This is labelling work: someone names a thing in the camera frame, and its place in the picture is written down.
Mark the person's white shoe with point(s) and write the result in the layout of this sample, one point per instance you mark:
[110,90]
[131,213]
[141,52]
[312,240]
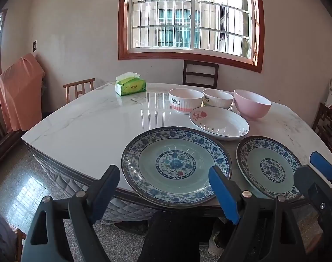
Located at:
[213,245]

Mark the light wooden chair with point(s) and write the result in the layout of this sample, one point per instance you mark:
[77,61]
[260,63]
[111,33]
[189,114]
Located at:
[78,83]

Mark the small blue floral plate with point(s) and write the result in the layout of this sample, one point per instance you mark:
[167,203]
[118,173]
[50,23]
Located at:
[264,155]

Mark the person's black trouser legs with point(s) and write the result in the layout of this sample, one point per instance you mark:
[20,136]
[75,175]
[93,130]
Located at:
[176,237]

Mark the large blue floral plate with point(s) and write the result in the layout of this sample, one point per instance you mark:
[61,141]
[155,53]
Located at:
[168,152]

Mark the white ribbed bowl pink base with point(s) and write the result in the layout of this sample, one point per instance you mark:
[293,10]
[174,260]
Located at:
[185,102]

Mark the orange cloth cover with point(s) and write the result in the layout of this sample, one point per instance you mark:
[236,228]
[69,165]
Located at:
[18,92]

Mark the dark carved wooden chair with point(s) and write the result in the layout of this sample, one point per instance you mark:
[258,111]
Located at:
[322,120]

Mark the red framed barred window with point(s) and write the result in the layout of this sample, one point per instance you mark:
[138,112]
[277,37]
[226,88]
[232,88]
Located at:
[187,55]

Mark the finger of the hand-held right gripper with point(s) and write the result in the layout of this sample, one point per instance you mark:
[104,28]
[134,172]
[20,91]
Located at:
[307,181]
[322,165]

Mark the white ribbed bowl yellow print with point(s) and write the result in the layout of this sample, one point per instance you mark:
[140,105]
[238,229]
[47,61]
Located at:
[217,101]

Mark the dark brown furniture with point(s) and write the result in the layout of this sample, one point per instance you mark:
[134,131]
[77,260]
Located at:
[5,237]

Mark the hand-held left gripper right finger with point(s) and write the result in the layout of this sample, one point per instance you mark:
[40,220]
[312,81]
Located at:
[223,193]

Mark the green tissue pack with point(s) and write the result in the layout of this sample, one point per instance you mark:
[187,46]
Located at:
[131,87]

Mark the white oval plate red flower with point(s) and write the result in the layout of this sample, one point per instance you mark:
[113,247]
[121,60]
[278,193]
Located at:
[223,125]

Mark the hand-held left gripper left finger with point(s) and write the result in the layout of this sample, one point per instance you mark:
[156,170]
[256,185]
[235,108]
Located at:
[110,176]

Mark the small black wall sign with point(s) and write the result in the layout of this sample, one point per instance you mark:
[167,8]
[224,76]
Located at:
[34,45]

